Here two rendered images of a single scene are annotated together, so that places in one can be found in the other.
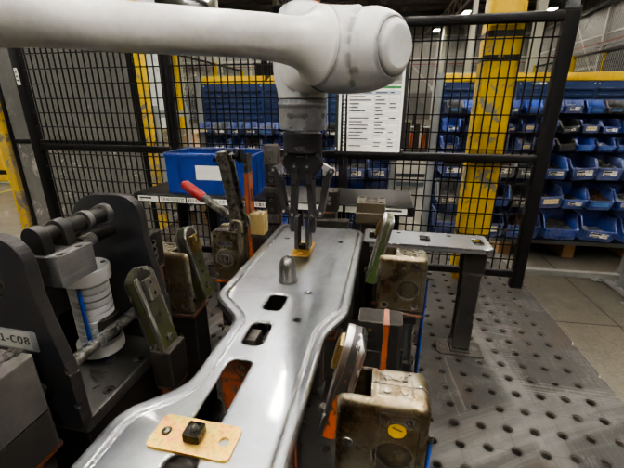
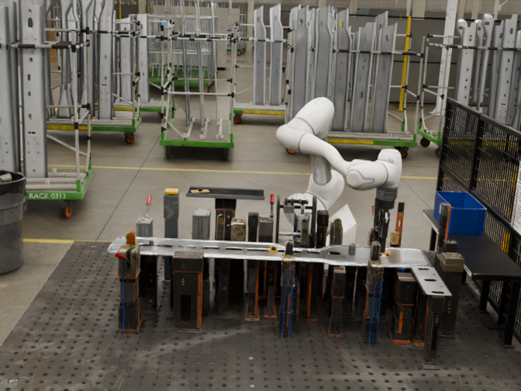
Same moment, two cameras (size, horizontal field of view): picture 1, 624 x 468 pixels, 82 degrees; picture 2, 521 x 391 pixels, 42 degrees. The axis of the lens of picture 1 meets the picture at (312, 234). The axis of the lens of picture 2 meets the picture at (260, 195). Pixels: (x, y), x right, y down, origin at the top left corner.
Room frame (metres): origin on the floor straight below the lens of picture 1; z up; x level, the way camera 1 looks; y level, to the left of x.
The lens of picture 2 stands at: (-0.36, -2.56, 2.00)
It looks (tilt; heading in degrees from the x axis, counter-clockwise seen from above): 15 degrees down; 78
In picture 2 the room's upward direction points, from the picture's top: 2 degrees clockwise
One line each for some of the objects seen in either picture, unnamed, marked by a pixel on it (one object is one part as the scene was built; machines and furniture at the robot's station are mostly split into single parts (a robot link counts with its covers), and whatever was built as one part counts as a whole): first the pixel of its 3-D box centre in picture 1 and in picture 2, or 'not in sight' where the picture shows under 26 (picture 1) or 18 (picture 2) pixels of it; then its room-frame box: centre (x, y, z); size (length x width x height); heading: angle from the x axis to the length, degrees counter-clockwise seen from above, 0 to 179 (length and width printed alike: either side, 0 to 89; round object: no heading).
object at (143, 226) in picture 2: not in sight; (144, 257); (-0.28, 0.39, 0.88); 0.11 x 0.10 x 0.36; 78
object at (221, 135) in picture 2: not in sight; (200, 88); (0.69, 7.18, 0.88); 1.91 x 1.00 x 1.76; 82
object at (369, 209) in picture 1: (368, 260); (448, 295); (0.96, -0.16, 0.88); 0.08 x 0.08 x 0.36; 78
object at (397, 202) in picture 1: (273, 196); (467, 240); (1.18, 0.13, 1.02); 0.90 x 0.22 x 0.03; 78
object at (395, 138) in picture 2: not in sight; (350, 92); (2.87, 6.94, 0.88); 1.91 x 1.00 x 1.76; 168
